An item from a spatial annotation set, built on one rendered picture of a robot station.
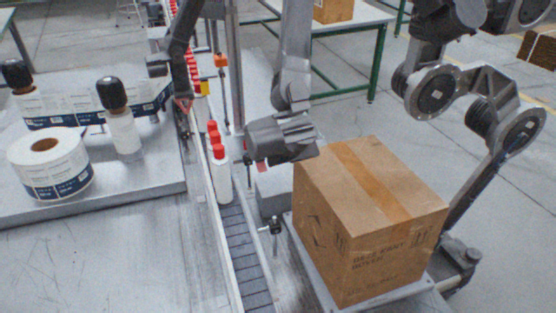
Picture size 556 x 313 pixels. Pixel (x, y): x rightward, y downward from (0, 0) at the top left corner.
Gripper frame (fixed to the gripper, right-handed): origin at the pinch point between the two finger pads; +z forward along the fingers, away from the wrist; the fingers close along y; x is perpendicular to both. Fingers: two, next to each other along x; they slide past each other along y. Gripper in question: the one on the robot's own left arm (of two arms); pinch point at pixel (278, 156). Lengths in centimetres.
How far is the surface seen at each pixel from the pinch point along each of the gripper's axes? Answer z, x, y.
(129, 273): 32, 14, 40
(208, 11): 32, -61, -3
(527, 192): 119, 45, -194
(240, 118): 62, -32, -9
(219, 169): 23.7, -5.6, 10.4
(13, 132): 76, -51, 74
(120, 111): 42, -36, 33
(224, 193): 31.0, 0.5, 10.0
